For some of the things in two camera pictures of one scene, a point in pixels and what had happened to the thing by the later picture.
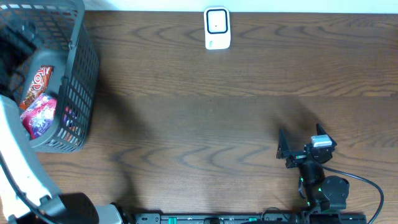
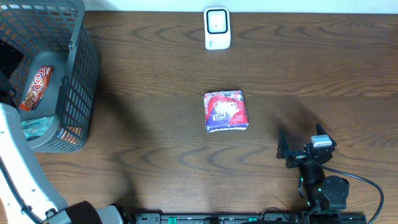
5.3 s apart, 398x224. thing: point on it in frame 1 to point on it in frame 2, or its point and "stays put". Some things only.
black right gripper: (283, 152) stays put
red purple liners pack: (39, 116) to (225, 111)
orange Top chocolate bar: (38, 86) stays put
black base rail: (250, 218) stays put
